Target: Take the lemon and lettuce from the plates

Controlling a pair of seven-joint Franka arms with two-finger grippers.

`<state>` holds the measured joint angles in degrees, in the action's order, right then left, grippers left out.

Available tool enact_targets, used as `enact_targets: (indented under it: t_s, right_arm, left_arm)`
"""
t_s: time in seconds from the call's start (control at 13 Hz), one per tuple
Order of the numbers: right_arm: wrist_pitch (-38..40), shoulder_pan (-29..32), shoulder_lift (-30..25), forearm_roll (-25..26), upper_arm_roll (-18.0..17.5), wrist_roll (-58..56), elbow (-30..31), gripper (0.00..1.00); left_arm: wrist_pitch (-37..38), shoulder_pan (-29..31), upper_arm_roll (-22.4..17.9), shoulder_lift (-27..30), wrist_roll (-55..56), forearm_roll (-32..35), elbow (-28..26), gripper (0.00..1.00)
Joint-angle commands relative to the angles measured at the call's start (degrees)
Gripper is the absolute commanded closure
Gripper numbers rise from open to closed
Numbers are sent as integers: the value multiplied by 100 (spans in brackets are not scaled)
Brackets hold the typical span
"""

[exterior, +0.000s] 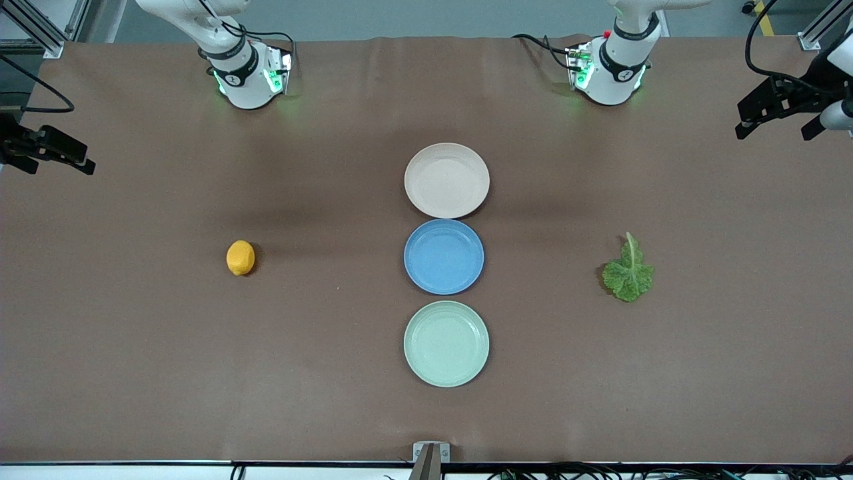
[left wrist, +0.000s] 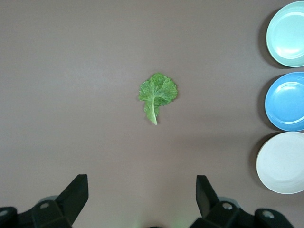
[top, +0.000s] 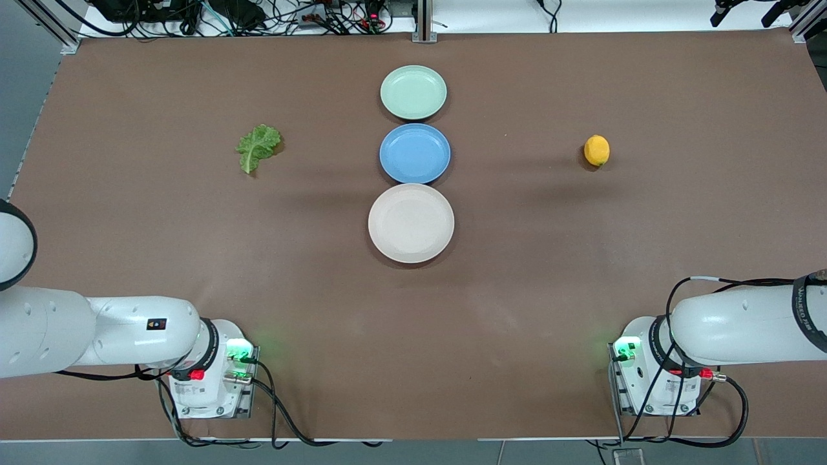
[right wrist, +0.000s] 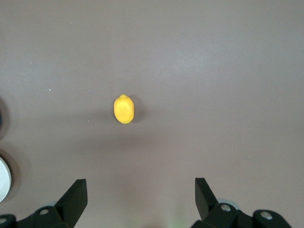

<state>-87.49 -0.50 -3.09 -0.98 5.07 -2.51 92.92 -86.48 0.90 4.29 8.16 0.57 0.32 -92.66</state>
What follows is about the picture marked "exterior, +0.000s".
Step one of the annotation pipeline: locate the yellow lemon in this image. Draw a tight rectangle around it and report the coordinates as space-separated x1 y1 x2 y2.
227 240 256 277

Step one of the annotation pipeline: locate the green lettuce leaf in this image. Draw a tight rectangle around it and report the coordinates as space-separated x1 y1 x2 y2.
602 231 655 303

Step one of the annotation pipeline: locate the brown table cover sheet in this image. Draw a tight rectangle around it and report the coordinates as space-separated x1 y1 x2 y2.
0 35 853 464

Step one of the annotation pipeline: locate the beige round plate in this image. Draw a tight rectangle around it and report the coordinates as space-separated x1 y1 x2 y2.
405 142 490 219

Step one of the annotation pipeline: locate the blue round plate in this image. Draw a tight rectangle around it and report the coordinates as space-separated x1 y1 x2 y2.
404 219 485 295

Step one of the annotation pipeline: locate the pale green round plate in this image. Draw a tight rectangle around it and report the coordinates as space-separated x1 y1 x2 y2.
403 300 490 388

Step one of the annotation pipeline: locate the aluminium frame profile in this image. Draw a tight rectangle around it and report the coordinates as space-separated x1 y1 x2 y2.
0 0 91 59
798 0 851 51

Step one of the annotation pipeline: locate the black left arm gripper cable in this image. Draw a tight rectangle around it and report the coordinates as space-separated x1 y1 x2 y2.
744 0 824 86

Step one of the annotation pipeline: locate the black left arm base cable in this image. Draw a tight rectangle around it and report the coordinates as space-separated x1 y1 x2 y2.
512 33 575 71

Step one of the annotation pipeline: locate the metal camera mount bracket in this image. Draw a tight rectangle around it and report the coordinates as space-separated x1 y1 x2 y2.
410 441 450 480

